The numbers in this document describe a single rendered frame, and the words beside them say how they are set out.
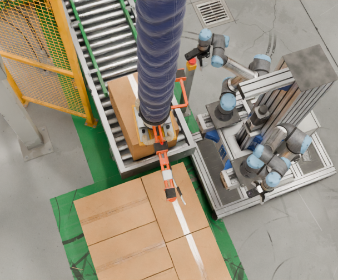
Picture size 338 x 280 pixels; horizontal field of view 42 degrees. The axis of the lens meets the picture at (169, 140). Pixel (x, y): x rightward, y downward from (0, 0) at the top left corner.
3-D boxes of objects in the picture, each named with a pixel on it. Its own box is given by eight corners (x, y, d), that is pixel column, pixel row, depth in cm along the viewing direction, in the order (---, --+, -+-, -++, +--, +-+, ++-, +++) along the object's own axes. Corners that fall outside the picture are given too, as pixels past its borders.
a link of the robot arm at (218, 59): (258, 95, 300) (205, 65, 274) (260, 81, 304) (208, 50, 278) (272, 90, 291) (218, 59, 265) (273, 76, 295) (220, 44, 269)
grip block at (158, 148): (153, 144, 320) (153, 141, 314) (166, 141, 321) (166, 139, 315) (155, 155, 317) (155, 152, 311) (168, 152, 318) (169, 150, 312)
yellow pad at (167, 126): (155, 101, 342) (155, 99, 338) (167, 99, 344) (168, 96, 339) (164, 141, 331) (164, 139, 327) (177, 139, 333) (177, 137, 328)
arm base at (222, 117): (228, 101, 350) (230, 96, 341) (235, 118, 346) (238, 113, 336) (211, 107, 348) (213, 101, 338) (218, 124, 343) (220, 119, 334)
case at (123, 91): (110, 102, 398) (107, 81, 360) (151, 88, 405) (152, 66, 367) (133, 160, 380) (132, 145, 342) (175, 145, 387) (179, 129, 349)
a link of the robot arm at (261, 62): (217, 97, 337) (258, 68, 289) (219, 80, 342) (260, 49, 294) (230, 101, 341) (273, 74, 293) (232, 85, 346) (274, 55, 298)
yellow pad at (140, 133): (131, 105, 340) (131, 103, 335) (144, 103, 341) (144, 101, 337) (139, 146, 329) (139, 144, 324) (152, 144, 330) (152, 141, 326)
